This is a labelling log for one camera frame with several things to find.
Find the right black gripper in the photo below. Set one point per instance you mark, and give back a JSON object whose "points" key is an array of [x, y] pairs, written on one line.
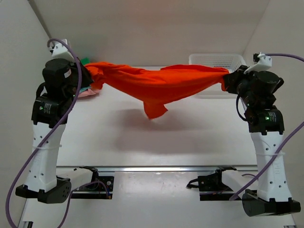
{"points": [[230, 79]]}

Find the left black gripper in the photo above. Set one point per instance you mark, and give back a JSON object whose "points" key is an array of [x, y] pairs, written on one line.
{"points": [[88, 76]]}

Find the orange t-shirt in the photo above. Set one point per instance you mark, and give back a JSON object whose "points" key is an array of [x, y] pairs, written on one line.
{"points": [[156, 88]]}

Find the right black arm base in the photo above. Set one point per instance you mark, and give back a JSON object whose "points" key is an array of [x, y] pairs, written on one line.
{"points": [[211, 187]]}

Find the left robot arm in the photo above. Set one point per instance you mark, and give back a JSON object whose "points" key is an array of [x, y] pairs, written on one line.
{"points": [[53, 99]]}

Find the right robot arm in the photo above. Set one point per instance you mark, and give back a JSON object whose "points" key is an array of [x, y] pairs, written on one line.
{"points": [[267, 194]]}

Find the teal folded t-shirt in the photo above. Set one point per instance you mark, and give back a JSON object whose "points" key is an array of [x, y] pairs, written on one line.
{"points": [[84, 89]]}

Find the pink folded t-shirt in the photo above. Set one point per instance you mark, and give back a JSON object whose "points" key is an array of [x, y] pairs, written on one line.
{"points": [[89, 92]]}

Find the white plastic mesh basket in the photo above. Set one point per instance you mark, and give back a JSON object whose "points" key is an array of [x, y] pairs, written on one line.
{"points": [[231, 62]]}

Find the green folded t-shirt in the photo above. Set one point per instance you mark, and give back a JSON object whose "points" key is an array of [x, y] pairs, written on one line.
{"points": [[85, 61]]}

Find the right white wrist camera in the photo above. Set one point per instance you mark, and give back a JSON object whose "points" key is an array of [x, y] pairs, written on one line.
{"points": [[262, 62]]}

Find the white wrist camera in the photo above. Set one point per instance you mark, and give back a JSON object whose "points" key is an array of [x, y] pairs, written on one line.
{"points": [[262, 62], [57, 50]]}

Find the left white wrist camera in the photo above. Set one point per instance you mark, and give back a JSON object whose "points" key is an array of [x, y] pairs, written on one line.
{"points": [[57, 50]]}

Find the aluminium rail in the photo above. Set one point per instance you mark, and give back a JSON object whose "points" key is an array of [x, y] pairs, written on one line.
{"points": [[159, 168]]}

